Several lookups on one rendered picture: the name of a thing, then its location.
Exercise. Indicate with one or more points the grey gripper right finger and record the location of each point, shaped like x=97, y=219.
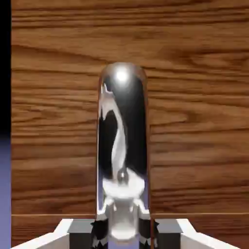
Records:
x=171, y=233

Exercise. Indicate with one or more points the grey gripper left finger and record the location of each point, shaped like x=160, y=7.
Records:
x=77, y=233

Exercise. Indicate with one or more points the wooden cabinet door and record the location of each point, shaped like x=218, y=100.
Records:
x=194, y=97

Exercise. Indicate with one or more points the wooden cabinet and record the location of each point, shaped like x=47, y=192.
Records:
x=214, y=225

